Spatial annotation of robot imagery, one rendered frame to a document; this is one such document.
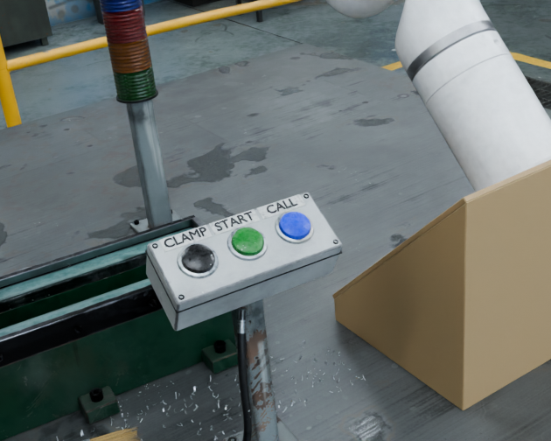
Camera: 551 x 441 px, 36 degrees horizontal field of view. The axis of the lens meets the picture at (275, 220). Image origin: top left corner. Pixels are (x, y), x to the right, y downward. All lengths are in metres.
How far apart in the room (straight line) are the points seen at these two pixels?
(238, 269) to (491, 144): 0.39
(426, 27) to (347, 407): 0.46
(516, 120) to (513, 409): 0.33
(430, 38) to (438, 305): 0.33
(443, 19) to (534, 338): 0.39
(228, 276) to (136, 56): 0.58
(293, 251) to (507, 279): 0.26
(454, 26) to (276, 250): 0.40
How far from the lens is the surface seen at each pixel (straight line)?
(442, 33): 1.05
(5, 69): 3.41
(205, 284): 0.75
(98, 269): 1.08
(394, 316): 1.01
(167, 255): 0.76
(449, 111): 1.04
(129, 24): 1.26
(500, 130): 1.02
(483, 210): 0.86
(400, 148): 1.62
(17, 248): 1.44
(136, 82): 1.28
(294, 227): 0.79
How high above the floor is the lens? 1.44
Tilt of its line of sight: 28 degrees down
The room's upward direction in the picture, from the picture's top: 6 degrees counter-clockwise
